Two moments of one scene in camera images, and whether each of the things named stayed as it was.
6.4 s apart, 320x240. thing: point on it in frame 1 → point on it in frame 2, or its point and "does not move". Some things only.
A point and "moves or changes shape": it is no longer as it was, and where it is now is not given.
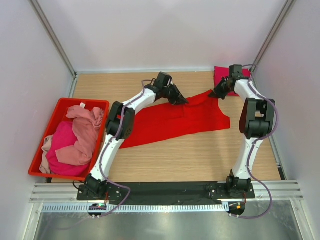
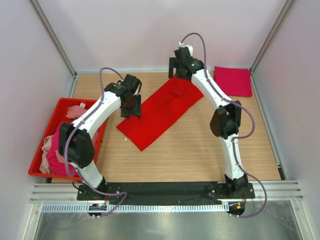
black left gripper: [177, 99] → [135, 111]
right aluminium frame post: [287, 6] does not move
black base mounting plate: [165, 193] does not move
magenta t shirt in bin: [63, 135] does not move
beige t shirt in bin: [46, 147] does not move
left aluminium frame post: [53, 35] does not move
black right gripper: [216, 92] → [172, 65]
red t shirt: [166, 120] moves or changes shape
